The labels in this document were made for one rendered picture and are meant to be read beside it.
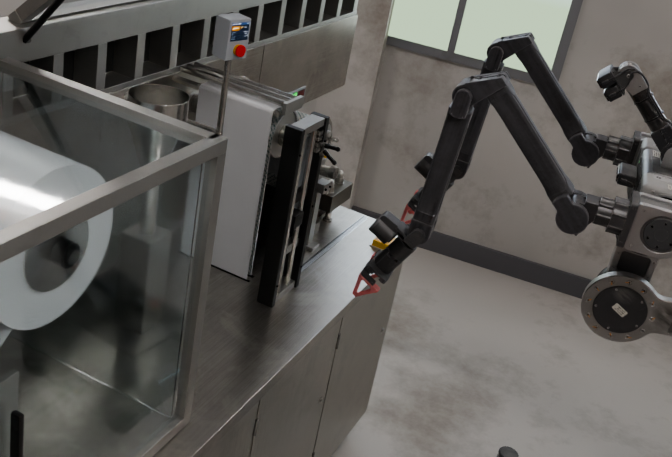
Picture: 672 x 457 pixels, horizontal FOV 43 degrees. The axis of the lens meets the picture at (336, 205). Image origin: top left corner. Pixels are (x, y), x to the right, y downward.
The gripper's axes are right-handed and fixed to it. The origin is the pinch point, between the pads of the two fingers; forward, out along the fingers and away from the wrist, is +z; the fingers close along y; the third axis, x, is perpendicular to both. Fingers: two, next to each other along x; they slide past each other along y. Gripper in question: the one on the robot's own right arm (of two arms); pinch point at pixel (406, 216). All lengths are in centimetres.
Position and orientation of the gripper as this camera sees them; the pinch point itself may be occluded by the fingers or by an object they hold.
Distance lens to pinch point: 277.0
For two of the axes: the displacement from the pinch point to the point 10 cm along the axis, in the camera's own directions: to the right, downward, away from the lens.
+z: -6.1, 6.3, 4.8
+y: -3.2, 3.6, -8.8
